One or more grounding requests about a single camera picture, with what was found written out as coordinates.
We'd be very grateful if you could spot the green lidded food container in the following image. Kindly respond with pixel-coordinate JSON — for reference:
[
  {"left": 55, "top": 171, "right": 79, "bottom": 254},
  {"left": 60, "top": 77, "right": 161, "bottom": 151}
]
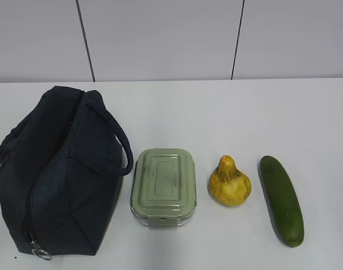
[{"left": 130, "top": 148, "right": 197, "bottom": 227}]

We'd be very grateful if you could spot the yellow pear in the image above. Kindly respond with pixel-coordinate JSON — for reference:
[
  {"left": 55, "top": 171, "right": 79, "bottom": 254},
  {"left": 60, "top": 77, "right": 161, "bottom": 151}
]
[{"left": 208, "top": 155, "right": 252, "bottom": 207}]

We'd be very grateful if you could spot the dark blue lunch bag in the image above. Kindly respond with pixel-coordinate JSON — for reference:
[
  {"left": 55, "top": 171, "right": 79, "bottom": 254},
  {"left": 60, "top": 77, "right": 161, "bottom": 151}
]
[{"left": 0, "top": 86, "right": 133, "bottom": 260}]

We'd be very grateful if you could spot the green cucumber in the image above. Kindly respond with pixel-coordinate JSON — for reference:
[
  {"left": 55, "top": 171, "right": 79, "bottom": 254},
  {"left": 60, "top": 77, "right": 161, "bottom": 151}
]
[{"left": 259, "top": 155, "right": 304, "bottom": 248}]

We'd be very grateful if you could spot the metal zipper pull ring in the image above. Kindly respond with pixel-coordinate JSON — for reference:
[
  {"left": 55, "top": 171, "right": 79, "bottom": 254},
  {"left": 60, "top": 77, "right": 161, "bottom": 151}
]
[{"left": 31, "top": 240, "right": 52, "bottom": 261}]

